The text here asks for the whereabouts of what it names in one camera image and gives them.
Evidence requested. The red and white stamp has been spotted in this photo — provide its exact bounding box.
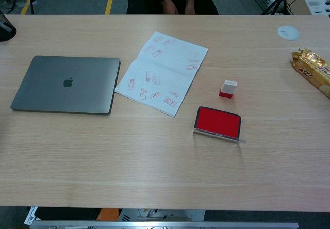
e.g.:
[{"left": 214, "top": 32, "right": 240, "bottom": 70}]
[{"left": 218, "top": 79, "right": 237, "bottom": 99}]

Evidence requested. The open stamped lined notebook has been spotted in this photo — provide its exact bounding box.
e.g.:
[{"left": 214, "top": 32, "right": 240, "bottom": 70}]
[{"left": 114, "top": 31, "right": 209, "bottom": 118}]

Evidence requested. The red ink pad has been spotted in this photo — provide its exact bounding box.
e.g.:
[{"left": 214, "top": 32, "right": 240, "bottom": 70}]
[{"left": 193, "top": 106, "right": 247, "bottom": 144}]

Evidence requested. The grey closed laptop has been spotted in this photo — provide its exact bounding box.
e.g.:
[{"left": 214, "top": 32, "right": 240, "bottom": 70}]
[{"left": 10, "top": 55, "right": 121, "bottom": 115}]

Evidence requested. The orange block under table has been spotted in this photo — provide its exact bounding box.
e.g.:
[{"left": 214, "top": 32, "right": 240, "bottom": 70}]
[{"left": 97, "top": 208, "right": 122, "bottom": 221}]

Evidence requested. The gold snack packet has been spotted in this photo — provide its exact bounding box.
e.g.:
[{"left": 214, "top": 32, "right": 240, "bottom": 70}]
[{"left": 291, "top": 48, "right": 330, "bottom": 98}]

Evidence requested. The white printed label sheet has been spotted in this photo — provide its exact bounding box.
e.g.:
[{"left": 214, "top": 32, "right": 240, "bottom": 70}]
[{"left": 24, "top": 206, "right": 39, "bottom": 226}]

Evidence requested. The black lamp base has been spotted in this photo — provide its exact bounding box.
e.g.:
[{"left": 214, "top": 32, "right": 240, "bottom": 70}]
[{"left": 0, "top": 10, "right": 18, "bottom": 42}]

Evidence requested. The cardboard box with foam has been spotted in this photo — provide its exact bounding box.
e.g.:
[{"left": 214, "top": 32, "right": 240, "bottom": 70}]
[{"left": 286, "top": 0, "right": 330, "bottom": 15}]

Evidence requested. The aluminium profile rail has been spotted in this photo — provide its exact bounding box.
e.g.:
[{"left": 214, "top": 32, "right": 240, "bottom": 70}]
[{"left": 28, "top": 221, "right": 300, "bottom": 229}]

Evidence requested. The round white cable grommet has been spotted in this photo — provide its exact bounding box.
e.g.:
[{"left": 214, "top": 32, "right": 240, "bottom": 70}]
[{"left": 277, "top": 25, "right": 300, "bottom": 41}]

